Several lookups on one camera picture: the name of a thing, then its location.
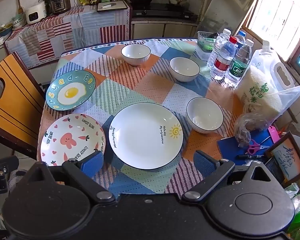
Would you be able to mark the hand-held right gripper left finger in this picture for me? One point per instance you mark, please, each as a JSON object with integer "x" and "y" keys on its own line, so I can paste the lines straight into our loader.
{"x": 92, "y": 160}

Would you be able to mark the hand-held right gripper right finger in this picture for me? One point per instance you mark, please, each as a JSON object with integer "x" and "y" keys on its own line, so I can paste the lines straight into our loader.
{"x": 203, "y": 162}

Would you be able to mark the pink rabbit print plate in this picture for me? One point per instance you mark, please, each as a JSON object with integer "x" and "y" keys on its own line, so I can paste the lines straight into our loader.
{"x": 70, "y": 140}

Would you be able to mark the white ribbed bowl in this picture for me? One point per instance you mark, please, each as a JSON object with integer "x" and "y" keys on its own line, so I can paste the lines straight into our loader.
{"x": 184, "y": 68}
{"x": 204, "y": 116}
{"x": 135, "y": 53}

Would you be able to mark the white sun print plate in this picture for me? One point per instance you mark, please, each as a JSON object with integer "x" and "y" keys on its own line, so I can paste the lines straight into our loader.
{"x": 145, "y": 135}

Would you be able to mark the teal fried egg plate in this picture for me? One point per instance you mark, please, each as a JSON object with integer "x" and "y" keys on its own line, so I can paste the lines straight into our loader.
{"x": 69, "y": 91}

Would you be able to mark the blue notebook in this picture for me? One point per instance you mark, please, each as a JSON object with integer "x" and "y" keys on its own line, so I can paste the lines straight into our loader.
{"x": 227, "y": 150}

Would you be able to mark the black marker pen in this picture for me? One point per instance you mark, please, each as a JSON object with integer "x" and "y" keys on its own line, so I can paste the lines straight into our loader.
{"x": 250, "y": 156}

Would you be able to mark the pink scissors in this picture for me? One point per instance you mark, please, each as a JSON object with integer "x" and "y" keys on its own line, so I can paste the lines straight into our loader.
{"x": 253, "y": 147}

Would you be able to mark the wooden chair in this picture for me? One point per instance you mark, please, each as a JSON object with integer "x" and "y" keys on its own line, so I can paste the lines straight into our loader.
{"x": 12, "y": 105}

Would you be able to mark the pink card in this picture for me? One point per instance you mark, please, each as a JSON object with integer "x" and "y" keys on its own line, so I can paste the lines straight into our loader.
{"x": 273, "y": 133}

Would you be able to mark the colourful patchwork tablecloth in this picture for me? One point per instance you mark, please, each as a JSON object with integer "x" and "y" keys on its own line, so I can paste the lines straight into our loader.
{"x": 130, "y": 85}

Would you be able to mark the framed calligraphy picture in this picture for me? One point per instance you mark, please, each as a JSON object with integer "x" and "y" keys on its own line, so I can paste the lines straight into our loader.
{"x": 291, "y": 157}

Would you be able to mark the white rice bag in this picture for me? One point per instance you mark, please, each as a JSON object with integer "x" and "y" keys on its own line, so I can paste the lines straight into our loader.
{"x": 260, "y": 92}

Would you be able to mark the green label water bottle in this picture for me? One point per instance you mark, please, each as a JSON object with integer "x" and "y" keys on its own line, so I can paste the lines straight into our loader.
{"x": 238, "y": 65}

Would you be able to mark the red label water bottle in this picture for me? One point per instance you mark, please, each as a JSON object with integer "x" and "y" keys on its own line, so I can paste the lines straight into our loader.
{"x": 223, "y": 60}

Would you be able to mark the clear plastic carrier bag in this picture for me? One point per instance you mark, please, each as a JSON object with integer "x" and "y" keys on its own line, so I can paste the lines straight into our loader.
{"x": 287, "y": 97}

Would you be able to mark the clear plastic container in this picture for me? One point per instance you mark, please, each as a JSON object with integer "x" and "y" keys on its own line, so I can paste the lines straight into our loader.
{"x": 202, "y": 53}

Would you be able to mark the white cap clear water bottle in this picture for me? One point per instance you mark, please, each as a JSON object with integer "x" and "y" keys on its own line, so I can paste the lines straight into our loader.
{"x": 216, "y": 46}

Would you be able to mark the green plastic basket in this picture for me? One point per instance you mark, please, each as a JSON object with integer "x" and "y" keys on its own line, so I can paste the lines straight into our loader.
{"x": 205, "y": 41}

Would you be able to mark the blue cap water bottle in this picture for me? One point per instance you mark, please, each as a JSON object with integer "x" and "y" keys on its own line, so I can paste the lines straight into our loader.
{"x": 240, "y": 38}

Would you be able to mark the striped patchwork cabinet cloth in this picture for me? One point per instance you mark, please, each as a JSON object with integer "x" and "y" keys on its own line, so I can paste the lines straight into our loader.
{"x": 65, "y": 32}

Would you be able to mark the white kitchen cabinet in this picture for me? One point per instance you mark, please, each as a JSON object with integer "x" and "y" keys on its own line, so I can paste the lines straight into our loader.
{"x": 162, "y": 30}

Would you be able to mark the white knife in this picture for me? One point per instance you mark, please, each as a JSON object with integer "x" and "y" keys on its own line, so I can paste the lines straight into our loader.
{"x": 109, "y": 5}

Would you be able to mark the dark framed cutting board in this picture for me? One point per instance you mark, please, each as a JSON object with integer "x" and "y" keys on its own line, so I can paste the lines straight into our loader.
{"x": 120, "y": 7}

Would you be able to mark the black gas stove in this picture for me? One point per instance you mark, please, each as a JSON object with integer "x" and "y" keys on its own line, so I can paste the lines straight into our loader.
{"x": 162, "y": 11}

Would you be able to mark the stack of pale dishes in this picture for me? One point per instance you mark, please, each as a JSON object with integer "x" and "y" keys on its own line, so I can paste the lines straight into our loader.
{"x": 18, "y": 21}

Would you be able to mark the white rice cooker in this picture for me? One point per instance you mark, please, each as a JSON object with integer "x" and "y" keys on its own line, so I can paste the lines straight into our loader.
{"x": 36, "y": 12}

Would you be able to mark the dark pressure cooker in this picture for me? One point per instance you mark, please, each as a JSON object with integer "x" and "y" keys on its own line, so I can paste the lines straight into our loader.
{"x": 61, "y": 2}

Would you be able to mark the window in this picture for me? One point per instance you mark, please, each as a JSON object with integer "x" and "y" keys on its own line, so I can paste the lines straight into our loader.
{"x": 280, "y": 10}

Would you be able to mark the wooden spatula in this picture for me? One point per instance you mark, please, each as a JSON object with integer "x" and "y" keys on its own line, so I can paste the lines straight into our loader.
{"x": 20, "y": 5}

